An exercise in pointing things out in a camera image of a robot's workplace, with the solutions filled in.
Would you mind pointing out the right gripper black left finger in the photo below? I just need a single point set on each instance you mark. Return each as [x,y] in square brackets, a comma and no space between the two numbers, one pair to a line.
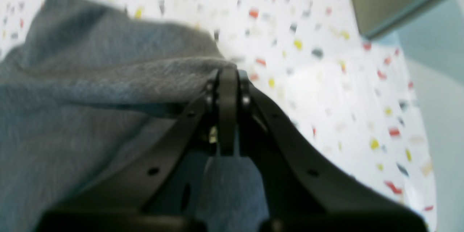
[161,185]

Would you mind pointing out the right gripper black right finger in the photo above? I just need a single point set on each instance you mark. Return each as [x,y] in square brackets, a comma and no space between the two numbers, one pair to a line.
[302,187]

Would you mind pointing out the grey t-shirt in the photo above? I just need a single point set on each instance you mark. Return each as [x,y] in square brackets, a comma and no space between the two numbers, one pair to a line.
[87,93]

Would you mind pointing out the terrazzo patterned tablecloth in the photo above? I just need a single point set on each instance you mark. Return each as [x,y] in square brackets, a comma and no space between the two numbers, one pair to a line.
[351,98]

